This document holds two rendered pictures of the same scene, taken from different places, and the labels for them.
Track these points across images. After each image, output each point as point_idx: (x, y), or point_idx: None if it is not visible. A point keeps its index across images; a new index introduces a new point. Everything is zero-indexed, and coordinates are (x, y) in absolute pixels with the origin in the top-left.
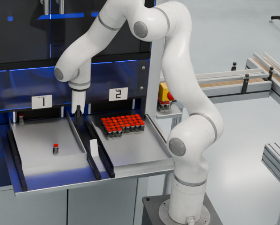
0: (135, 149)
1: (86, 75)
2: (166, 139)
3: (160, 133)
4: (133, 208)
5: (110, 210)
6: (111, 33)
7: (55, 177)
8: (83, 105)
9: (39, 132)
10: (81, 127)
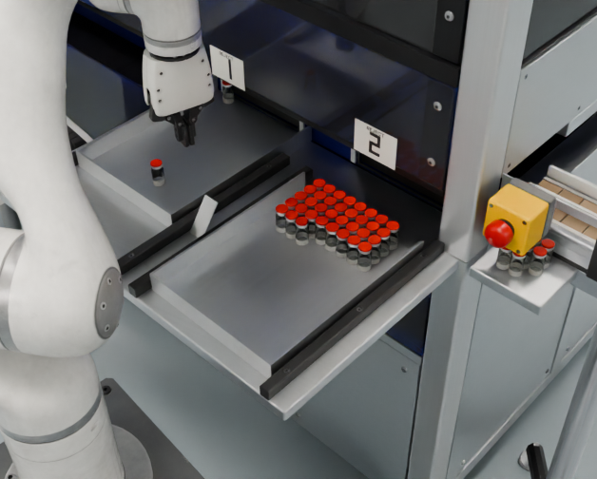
0: (276, 286)
1: (154, 20)
2: (374, 324)
3: (376, 298)
4: (408, 441)
5: (361, 403)
6: None
7: None
8: (153, 94)
9: (219, 131)
10: (290, 175)
